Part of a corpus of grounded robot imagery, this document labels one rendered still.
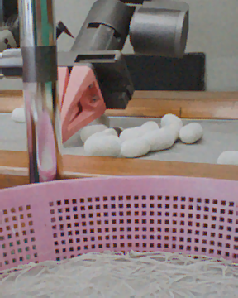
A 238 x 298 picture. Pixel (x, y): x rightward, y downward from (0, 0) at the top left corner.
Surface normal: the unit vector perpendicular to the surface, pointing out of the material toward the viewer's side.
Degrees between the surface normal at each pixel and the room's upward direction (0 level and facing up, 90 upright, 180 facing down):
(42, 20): 90
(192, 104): 45
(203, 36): 90
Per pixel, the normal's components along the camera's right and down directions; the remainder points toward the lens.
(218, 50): -0.43, 0.16
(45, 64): 0.36, 0.13
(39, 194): 0.33, -0.13
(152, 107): -0.32, -0.58
